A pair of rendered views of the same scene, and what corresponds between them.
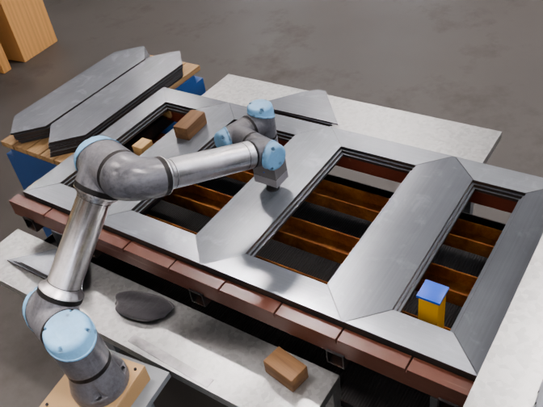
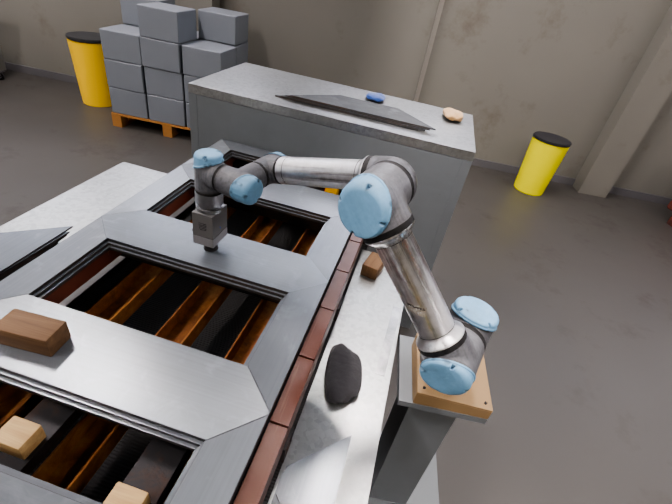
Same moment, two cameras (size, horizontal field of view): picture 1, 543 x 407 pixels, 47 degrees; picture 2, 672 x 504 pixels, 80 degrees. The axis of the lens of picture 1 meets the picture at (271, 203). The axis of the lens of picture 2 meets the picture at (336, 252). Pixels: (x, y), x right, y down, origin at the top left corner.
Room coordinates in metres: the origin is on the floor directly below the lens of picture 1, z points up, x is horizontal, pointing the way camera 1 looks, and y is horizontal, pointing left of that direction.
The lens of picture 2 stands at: (1.73, 1.00, 1.59)
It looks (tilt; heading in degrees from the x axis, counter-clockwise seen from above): 35 degrees down; 239
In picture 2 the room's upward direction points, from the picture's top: 11 degrees clockwise
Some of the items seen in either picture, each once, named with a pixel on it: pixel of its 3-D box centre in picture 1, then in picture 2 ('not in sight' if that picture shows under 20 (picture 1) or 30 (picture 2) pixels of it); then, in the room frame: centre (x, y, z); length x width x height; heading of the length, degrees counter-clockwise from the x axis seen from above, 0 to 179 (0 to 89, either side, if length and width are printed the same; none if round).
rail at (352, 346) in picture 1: (199, 281); (333, 296); (1.25, 0.24, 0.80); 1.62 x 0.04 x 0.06; 51
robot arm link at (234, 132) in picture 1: (238, 138); (242, 183); (1.48, 0.06, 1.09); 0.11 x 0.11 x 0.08; 35
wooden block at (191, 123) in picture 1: (190, 124); (32, 332); (1.97, 0.24, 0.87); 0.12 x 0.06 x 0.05; 145
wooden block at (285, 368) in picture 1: (285, 368); (373, 265); (0.98, 0.03, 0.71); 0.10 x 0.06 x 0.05; 40
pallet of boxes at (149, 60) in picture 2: not in sight; (181, 70); (1.23, -3.29, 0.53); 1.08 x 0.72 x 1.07; 147
